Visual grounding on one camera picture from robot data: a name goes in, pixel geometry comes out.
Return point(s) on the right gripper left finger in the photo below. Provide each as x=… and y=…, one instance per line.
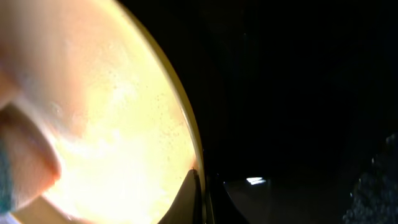
x=187, y=205

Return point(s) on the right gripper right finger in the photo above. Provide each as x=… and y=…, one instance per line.
x=281, y=200

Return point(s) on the yellow plate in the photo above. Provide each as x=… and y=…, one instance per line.
x=98, y=86

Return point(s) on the green yellow sponge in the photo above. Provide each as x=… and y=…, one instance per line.
x=29, y=165

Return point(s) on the round black tray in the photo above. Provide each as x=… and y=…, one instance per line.
x=304, y=89

